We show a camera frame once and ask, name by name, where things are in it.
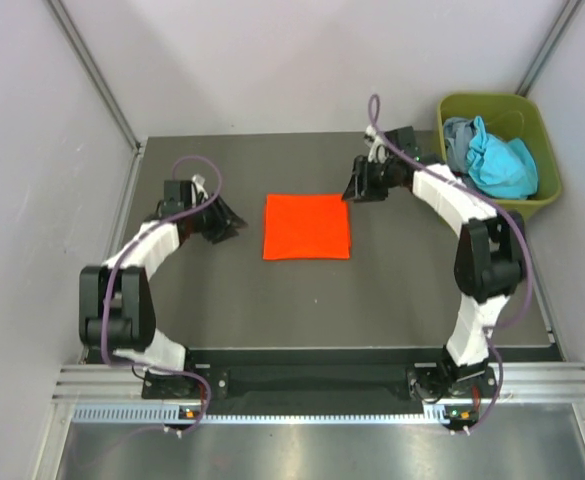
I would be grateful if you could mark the olive green plastic bin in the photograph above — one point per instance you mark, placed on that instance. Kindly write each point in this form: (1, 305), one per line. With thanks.
(508, 116)

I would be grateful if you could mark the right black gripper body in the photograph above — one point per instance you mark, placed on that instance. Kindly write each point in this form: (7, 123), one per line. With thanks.
(378, 177)

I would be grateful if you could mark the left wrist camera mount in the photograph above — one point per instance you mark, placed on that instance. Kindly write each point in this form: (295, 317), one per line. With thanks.
(181, 195)

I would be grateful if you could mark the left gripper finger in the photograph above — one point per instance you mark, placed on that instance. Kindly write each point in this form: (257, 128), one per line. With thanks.
(231, 222)
(216, 235)

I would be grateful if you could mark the grey slotted cable duct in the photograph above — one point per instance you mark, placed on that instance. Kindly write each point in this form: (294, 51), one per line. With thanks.
(179, 415)

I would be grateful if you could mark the light blue t shirt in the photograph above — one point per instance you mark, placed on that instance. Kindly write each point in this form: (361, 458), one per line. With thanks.
(498, 168)

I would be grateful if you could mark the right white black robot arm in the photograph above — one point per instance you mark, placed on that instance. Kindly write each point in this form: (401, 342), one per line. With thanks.
(488, 266)

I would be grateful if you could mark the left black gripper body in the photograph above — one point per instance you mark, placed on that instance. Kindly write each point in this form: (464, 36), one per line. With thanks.
(207, 218)

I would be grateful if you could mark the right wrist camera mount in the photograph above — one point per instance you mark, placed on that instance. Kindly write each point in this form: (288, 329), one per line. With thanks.
(403, 139)

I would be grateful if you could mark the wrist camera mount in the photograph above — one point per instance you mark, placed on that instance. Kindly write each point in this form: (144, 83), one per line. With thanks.
(403, 139)
(181, 195)

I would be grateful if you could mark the grey blue t shirt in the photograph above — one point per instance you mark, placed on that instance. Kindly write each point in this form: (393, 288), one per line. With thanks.
(457, 134)

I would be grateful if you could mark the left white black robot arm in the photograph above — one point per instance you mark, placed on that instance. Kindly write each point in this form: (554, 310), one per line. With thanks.
(117, 317)

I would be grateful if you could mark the orange t shirt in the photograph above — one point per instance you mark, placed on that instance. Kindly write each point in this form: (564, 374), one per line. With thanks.
(306, 227)

